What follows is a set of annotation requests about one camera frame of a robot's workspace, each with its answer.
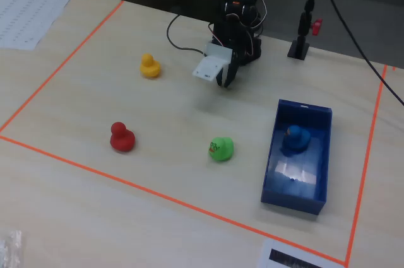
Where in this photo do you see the blue rubber duck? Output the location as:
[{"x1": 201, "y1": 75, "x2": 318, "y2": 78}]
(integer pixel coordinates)
[{"x1": 282, "y1": 124, "x2": 312, "y2": 157}]

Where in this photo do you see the red rubber duck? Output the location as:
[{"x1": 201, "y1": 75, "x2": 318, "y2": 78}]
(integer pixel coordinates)
[{"x1": 109, "y1": 121, "x2": 136, "y2": 153}]

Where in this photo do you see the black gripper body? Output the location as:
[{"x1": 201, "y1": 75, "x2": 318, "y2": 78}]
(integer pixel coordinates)
[{"x1": 214, "y1": 14, "x2": 252, "y2": 64}]

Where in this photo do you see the white printed paper sheet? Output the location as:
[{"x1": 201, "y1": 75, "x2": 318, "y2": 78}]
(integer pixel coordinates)
[{"x1": 0, "y1": 0, "x2": 81, "y2": 51}]

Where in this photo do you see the green rubber duck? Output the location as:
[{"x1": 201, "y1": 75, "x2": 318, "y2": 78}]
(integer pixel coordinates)
[{"x1": 208, "y1": 137, "x2": 235, "y2": 163}]

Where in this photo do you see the black robot camera cable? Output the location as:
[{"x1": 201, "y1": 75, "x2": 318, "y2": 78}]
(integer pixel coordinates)
[{"x1": 166, "y1": 14, "x2": 208, "y2": 54}]

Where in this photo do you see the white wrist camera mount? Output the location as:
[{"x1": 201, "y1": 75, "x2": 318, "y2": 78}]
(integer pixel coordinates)
[{"x1": 191, "y1": 42, "x2": 234, "y2": 83}]

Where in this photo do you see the clear plastic bag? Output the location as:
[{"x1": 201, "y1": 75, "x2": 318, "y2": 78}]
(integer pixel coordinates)
[{"x1": 0, "y1": 230, "x2": 23, "y2": 268}]

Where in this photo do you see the black stand cable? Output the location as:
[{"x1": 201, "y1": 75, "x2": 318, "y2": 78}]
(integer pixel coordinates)
[{"x1": 320, "y1": 0, "x2": 404, "y2": 107}]

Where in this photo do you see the orange tape strip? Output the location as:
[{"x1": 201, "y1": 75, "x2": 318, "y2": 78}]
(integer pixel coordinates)
[
  {"x1": 0, "y1": 0, "x2": 124, "y2": 133},
  {"x1": 0, "y1": 135, "x2": 347, "y2": 266},
  {"x1": 344, "y1": 64, "x2": 388, "y2": 266}
]

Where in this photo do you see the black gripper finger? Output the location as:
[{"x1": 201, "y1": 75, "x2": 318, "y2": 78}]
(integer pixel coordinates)
[
  {"x1": 216, "y1": 63, "x2": 229, "y2": 86},
  {"x1": 223, "y1": 50, "x2": 241, "y2": 89}
]

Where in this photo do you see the white robot wire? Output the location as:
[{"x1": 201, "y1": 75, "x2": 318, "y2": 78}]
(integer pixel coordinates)
[{"x1": 249, "y1": 0, "x2": 266, "y2": 31}]

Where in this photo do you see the white label with black bar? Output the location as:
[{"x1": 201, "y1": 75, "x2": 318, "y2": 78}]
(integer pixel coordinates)
[{"x1": 257, "y1": 238, "x2": 347, "y2": 268}]

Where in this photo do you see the black camera stand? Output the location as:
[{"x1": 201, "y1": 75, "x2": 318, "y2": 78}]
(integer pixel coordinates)
[{"x1": 287, "y1": 0, "x2": 326, "y2": 61}]

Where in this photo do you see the yellow rubber duck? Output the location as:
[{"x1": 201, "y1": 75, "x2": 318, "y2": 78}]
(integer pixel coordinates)
[{"x1": 140, "y1": 53, "x2": 162, "y2": 79}]

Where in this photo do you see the blue plastic box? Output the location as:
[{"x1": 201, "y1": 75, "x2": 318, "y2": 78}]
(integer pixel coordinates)
[{"x1": 260, "y1": 98, "x2": 333, "y2": 216}]

